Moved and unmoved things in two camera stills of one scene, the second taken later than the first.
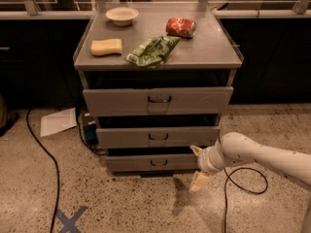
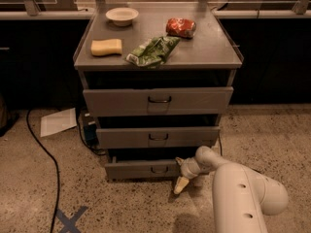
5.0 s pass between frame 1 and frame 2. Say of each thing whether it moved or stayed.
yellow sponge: stayed
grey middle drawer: stayed
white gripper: moved
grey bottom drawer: moved
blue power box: stayed
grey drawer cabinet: stayed
